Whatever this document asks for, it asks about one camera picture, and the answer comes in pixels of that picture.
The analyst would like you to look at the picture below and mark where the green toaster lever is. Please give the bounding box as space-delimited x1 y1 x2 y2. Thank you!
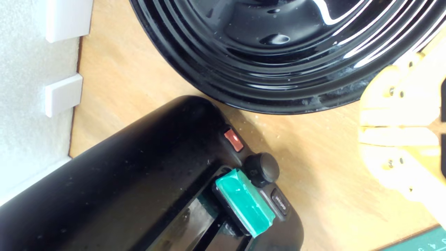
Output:
213 168 276 238

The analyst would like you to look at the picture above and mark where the black toaster button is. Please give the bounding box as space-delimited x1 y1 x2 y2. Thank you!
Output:
270 188 290 216

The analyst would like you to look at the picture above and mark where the black toaster knob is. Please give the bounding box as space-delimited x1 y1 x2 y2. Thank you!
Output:
244 152 280 188

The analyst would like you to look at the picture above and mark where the red toaster button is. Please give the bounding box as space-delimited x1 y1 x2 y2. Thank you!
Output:
224 129 244 152

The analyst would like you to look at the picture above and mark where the black two-slot toaster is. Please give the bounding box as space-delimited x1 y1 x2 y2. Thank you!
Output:
0 95 304 251

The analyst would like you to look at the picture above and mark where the green cutting mat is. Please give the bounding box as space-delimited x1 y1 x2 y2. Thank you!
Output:
378 225 446 251

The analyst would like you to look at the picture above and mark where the black round plate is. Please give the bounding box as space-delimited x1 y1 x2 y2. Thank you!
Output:
129 0 446 115

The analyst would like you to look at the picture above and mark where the white wall clip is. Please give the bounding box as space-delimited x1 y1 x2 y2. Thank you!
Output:
45 74 83 118
45 0 94 43

